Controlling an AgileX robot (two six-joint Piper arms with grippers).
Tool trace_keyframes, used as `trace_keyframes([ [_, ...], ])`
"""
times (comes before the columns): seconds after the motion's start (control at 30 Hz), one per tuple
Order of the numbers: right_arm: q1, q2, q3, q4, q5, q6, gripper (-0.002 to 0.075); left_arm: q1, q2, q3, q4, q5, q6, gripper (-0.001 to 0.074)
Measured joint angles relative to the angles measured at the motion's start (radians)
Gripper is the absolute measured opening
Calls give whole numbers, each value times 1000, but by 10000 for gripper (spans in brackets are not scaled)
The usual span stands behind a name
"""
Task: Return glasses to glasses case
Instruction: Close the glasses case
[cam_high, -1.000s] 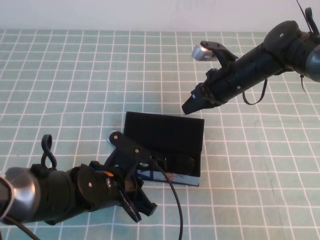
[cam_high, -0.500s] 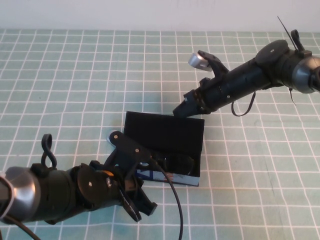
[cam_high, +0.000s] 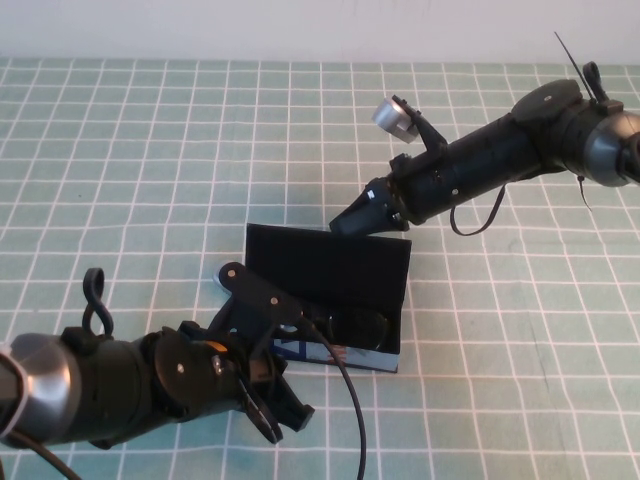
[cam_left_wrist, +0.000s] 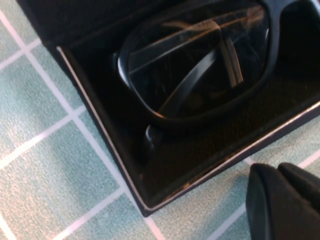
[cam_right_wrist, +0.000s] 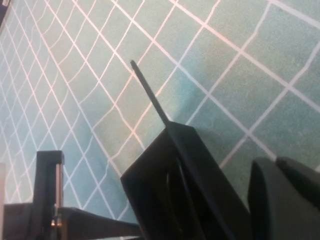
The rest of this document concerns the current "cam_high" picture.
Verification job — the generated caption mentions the black right camera cable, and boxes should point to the black right camera cable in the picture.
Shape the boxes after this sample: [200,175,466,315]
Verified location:
[448,183,507,237]

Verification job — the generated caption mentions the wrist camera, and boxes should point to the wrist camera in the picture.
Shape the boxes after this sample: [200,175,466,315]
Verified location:
[212,261,305,332]
[371,97,420,145]

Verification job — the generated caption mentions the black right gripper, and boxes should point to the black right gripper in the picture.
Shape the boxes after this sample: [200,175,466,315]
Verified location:
[328,144,456,237]

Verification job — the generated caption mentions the right arm cable loop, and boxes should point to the right arm cable loop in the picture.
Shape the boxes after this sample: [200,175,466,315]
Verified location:
[582,60,610,104]

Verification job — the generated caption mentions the arm cable loop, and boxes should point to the arm cable loop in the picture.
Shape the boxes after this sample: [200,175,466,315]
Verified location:
[81,267,115,354]
[582,60,610,104]

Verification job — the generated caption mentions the black printed glasses case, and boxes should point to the black printed glasses case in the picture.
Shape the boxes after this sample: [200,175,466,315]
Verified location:
[244,223,413,375]

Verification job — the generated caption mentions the black framed glasses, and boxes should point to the black framed glasses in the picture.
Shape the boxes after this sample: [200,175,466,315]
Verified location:
[299,308,389,349]

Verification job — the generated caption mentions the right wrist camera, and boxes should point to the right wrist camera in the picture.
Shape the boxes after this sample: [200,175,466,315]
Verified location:
[371,97,420,145]

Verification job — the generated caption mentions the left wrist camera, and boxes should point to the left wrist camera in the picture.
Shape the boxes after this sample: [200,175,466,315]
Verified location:
[212,261,305,332]

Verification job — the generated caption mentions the black zip tie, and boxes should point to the black zip tie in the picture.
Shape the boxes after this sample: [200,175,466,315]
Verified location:
[553,31,599,104]

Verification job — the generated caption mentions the left arm cable loop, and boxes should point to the left arm cable loop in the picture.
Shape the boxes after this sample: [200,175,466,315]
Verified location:
[81,267,115,354]

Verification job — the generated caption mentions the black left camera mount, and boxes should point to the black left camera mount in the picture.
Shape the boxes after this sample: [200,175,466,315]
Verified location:
[208,292,281,362]

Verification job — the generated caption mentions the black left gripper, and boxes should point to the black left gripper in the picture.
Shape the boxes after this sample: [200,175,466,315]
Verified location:
[199,327,317,445]

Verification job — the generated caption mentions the green checked tablecloth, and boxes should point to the green checked tablecloth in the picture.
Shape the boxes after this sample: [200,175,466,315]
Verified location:
[0,57,640,480]

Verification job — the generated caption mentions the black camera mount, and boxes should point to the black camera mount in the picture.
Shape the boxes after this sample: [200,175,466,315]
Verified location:
[208,292,281,362]
[392,94,447,162]

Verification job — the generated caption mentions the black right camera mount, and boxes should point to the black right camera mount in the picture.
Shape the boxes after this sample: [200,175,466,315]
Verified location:
[392,94,447,162]

